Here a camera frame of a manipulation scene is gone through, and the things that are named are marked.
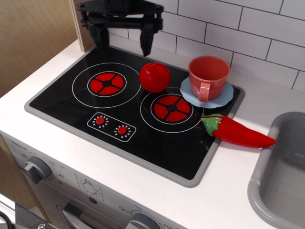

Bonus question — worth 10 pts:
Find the pink toy cup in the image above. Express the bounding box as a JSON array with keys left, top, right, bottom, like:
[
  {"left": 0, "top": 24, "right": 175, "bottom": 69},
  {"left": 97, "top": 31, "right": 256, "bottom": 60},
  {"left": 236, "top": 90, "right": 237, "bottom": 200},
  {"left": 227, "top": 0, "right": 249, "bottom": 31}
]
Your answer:
[{"left": 188, "top": 56, "right": 231, "bottom": 103}]

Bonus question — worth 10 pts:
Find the grey temperature knob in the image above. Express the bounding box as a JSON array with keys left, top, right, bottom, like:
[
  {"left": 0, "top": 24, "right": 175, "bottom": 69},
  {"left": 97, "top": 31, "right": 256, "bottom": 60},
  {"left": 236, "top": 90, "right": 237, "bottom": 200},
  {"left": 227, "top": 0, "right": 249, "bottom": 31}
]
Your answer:
[{"left": 126, "top": 213, "right": 160, "bottom": 229}]

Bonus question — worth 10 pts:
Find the light blue toy plate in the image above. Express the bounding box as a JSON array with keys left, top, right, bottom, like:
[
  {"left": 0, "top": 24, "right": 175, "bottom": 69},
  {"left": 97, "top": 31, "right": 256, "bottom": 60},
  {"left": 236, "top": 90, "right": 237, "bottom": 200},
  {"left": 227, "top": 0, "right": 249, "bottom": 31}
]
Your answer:
[{"left": 180, "top": 77, "right": 234, "bottom": 109}]

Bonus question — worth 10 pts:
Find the grey oven door handle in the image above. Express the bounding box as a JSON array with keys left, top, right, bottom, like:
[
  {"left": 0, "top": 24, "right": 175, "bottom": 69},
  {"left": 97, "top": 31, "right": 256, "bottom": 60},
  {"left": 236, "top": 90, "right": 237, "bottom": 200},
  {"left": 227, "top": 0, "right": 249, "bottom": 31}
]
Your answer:
[{"left": 62, "top": 204, "right": 94, "bottom": 229}]

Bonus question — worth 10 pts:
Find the grey toy sink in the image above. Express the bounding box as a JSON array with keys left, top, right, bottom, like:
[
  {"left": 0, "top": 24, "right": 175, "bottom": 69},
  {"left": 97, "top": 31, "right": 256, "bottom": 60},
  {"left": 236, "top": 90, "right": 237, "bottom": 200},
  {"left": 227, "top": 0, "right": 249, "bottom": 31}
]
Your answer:
[{"left": 247, "top": 112, "right": 305, "bottom": 229}]

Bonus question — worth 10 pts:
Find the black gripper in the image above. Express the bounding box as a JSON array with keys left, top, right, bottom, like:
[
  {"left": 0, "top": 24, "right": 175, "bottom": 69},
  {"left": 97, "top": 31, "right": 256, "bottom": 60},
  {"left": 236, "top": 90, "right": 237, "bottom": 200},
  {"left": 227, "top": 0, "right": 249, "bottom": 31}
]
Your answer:
[{"left": 76, "top": 0, "right": 163, "bottom": 57}]

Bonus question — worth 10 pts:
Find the red toy apple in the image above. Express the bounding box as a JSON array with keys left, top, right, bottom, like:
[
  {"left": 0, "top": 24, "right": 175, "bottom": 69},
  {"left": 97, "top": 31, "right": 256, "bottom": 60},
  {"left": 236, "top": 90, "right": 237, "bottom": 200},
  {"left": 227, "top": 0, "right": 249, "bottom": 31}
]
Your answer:
[{"left": 139, "top": 62, "right": 171, "bottom": 93}]

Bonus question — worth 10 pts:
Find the red toy chili pepper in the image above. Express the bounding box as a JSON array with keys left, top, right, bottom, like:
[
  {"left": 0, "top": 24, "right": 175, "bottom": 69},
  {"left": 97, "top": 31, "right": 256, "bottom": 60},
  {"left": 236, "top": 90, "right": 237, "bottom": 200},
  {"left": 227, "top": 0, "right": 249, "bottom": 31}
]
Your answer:
[{"left": 201, "top": 114, "right": 276, "bottom": 148}]

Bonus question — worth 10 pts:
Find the white toy oven front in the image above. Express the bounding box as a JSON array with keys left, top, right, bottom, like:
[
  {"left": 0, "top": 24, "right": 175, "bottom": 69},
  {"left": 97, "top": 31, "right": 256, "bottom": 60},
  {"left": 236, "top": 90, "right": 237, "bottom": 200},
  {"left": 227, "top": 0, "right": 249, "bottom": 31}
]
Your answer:
[{"left": 0, "top": 134, "right": 181, "bottom": 229}]

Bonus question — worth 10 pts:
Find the wooden side panel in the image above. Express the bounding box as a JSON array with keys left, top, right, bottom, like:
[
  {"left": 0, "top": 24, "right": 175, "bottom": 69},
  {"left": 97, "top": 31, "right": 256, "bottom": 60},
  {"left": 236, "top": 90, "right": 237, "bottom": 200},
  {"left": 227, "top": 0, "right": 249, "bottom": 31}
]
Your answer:
[{"left": 0, "top": 0, "right": 78, "bottom": 95}]

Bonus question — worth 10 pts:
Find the black toy stovetop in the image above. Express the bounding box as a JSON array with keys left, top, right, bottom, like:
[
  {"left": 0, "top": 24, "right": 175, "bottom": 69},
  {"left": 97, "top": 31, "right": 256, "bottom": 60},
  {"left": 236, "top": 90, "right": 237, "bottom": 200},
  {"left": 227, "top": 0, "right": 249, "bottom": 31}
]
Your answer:
[{"left": 25, "top": 48, "right": 245, "bottom": 188}]

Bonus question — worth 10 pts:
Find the grey timer knob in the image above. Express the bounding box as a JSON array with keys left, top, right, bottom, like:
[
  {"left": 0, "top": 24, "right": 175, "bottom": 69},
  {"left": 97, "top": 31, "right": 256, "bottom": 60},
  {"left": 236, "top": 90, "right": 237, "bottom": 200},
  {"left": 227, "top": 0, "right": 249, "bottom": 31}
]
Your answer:
[{"left": 24, "top": 156, "right": 52, "bottom": 184}]

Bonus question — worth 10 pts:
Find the black device with cable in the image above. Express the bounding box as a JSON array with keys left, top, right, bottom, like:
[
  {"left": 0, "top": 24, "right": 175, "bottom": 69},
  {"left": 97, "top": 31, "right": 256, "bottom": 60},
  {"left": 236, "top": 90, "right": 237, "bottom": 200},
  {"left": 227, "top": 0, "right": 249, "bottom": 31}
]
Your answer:
[{"left": 0, "top": 203, "right": 56, "bottom": 229}]

